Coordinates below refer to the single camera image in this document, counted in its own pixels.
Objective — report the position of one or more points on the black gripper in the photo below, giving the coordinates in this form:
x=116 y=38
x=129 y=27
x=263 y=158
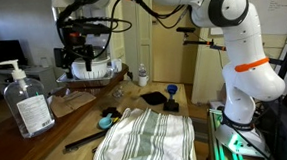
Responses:
x=78 y=45

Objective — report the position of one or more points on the brown paper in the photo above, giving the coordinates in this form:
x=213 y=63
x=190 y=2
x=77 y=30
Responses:
x=71 y=102

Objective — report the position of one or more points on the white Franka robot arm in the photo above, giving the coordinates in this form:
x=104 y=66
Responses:
x=247 y=83

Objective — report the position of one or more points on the clear pump soap bottle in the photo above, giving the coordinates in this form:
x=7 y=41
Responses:
x=28 y=103

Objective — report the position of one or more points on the clear plastic water bottle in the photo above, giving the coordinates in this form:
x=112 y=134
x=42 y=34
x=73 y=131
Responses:
x=142 y=70

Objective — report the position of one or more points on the white mug holding bottle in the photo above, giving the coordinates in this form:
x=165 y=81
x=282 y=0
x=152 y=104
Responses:
x=143 y=81

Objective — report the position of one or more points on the aluminium foil tray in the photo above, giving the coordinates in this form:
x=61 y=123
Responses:
x=83 y=82

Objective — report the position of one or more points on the white plastic colander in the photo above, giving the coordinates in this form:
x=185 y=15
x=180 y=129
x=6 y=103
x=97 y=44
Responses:
x=97 y=69

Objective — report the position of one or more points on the metal mixing bowl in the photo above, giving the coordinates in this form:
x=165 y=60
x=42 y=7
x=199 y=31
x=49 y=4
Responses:
x=102 y=50

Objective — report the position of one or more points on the plain white mug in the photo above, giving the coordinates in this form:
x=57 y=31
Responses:
x=117 y=65

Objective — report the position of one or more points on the white low cabinet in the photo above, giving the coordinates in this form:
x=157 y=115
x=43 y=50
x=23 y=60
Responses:
x=36 y=78

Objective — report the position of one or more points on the crumpled clear plastic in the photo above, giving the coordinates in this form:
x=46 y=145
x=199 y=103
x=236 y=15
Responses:
x=118 y=92

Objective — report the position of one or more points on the small black object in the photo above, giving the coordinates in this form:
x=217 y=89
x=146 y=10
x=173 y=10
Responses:
x=111 y=111

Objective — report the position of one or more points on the teal measuring spoon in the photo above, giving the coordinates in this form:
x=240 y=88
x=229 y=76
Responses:
x=105 y=123

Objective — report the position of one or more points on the white panel door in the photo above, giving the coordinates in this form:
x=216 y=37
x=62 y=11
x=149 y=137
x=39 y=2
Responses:
x=144 y=43

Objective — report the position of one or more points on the black stick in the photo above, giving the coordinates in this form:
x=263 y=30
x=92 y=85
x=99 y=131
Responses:
x=85 y=141

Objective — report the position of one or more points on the black flat screen monitor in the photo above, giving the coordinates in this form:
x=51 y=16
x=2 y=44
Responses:
x=1 y=53

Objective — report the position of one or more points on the black square cloth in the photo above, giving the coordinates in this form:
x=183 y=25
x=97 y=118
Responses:
x=154 y=98

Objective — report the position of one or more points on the white green striped towel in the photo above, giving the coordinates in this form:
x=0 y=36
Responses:
x=143 y=140

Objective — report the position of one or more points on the black block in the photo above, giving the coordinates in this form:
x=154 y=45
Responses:
x=170 y=106

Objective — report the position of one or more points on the white whiteboard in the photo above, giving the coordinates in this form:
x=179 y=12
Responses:
x=279 y=5

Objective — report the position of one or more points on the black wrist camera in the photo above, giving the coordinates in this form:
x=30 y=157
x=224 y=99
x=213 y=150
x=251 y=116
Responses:
x=59 y=57

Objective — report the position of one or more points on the black stereo camera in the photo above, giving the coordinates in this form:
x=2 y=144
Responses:
x=185 y=29

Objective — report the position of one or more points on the black camera boom rod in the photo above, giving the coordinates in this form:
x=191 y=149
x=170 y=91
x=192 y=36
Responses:
x=201 y=43

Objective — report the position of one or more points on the aluminium robot stand frame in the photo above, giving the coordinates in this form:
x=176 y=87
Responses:
x=221 y=152

